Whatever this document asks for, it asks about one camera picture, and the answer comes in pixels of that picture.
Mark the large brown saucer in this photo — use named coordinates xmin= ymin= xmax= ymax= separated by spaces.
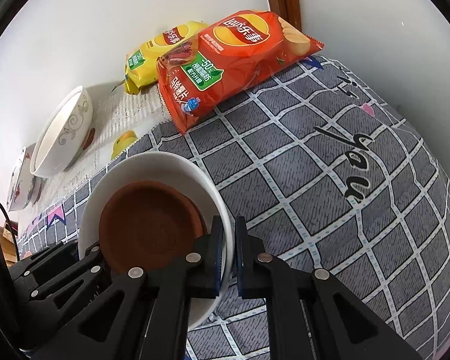
xmin=99 ymin=181 xmax=206 ymax=273

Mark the white swirl bowl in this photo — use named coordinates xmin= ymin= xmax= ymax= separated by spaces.
xmin=79 ymin=152 xmax=234 ymax=329

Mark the blue crane patterned bowl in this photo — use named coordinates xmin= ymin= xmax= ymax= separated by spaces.
xmin=7 ymin=144 xmax=42 ymax=211

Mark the large white ceramic bowl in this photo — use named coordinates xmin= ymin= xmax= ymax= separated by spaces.
xmin=30 ymin=85 xmax=93 ymax=179

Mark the grey checked tablecloth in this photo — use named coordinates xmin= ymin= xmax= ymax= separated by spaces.
xmin=18 ymin=57 xmax=450 ymax=359

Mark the newspaper print table cover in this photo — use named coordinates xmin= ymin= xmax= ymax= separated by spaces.
xmin=17 ymin=82 xmax=170 ymax=238

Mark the yellow chips bag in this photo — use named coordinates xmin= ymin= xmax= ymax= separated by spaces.
xmin=124 ymin=21 xmax=208 ymax=95

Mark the red chips bag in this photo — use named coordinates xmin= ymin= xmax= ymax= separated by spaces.
xmin=157 ymin=10 xmax=323 ymax=133

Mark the black cable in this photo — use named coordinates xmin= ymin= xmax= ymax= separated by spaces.
xmin=0 ymin=200 xmax=22 ymax=261

